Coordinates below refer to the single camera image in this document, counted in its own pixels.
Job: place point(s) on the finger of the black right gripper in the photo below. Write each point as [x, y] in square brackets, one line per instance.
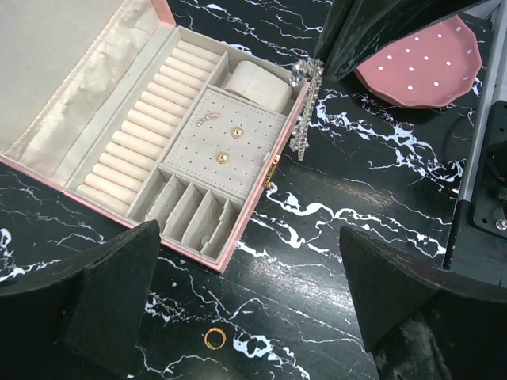
[355, 30]

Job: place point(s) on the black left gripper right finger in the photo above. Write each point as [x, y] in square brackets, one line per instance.
[420, 321]

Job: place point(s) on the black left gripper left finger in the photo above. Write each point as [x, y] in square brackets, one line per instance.
[79, 318]

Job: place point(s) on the pink jewelry box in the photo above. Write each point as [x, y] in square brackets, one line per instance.
[100, 99]

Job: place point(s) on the pink polka dot plate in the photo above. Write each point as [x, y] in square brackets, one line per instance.
[427, 69]

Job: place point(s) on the beige watch pillow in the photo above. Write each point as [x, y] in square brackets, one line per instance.
[256, 84]

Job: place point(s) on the gold stud earring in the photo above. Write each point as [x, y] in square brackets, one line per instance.
[222, 157]
[237, 133]

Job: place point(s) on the crystal drop earring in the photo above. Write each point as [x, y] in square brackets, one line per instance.
[207, 117]

